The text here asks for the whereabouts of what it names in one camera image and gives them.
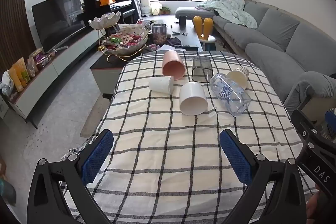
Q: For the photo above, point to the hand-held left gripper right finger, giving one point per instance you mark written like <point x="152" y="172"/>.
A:
<point x="236" y="158"/>

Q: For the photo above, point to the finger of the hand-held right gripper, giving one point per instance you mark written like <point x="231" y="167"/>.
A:
<point x="331" y="119"/>
<point x="302" y="124"/>

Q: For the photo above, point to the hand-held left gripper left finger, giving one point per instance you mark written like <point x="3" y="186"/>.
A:
<point x="98" y="155"/>

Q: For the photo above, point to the large white cup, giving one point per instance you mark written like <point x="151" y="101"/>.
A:
<point x="193" y="98"/>

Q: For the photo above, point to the clear cup with blue print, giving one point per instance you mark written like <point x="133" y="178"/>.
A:
<point x="231" y="94"/>

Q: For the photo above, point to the cream ribbed cup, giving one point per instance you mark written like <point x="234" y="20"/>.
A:
<point x="237" y="77"/>

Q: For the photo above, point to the small white cup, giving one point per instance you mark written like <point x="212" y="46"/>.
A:
<point x="158" y="84"/>

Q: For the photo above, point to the smoky grey transparent cup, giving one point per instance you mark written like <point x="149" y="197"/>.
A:
<point x="200" y="66"/>

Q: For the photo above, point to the pink cup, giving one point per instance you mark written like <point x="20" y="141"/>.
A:
<point x="172" y="64"/>

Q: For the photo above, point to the black cup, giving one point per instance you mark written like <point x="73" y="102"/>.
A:
<point x="182" y="21"/>

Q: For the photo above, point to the beige rug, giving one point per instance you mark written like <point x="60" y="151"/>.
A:
<point x="92" y="121"/>

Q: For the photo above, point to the black and white checked tablecloth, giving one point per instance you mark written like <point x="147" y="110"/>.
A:
<point x="170" y="161"/>

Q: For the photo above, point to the grey sofa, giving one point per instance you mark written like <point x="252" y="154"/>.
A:
<point x="275" y="29"/>

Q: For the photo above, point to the white television cabinet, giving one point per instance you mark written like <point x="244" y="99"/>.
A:
<point x="65" y="61"/>

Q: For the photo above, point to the beige snack bag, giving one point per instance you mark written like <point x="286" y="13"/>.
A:
<point x="31" y="67"/>

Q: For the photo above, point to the purple snack bag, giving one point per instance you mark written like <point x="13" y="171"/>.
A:
<point x="40" y="58"/>

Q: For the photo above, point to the yellow snack bag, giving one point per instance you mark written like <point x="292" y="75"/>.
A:
<point x="19" y="74"/>

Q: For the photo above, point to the white plastic bag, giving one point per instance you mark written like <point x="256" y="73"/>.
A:
<point x="5" y="83"/>

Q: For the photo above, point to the pile of wrapped snacks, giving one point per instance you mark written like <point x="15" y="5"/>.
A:
<point x="126" y="39"/>

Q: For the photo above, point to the black remote control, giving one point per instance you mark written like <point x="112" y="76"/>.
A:
<point x="186" y="47"/>

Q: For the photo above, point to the black coffee table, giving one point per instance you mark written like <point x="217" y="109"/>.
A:
<point x="189" y="39"/>

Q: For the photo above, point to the light green blanket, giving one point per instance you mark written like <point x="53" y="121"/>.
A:
<point x="231" y="11"/>

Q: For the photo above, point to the yellow rabbit-ear stool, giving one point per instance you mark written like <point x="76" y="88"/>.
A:
<point x="207" y="27"/>

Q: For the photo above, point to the two-tier snack bowl stand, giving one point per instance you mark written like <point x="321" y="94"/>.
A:
<point x="103" y="20"/>

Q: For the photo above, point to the clear jar with nuts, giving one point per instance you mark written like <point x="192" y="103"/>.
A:
<point x="159" y="33"/>

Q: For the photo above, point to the flat-screen television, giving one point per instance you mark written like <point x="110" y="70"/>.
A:
<point x="57" y="19"/>

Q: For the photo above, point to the black piano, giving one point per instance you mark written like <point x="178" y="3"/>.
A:
<point x="92" y="1"/>

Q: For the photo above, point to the orange box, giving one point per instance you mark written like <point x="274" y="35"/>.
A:
<point x="107" y="1"/>

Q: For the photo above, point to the white air purifier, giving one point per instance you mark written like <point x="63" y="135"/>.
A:
<point x="145" y="6"/>

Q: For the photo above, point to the potted plant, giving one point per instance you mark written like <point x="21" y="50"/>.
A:
<point x="165" y="10"/>

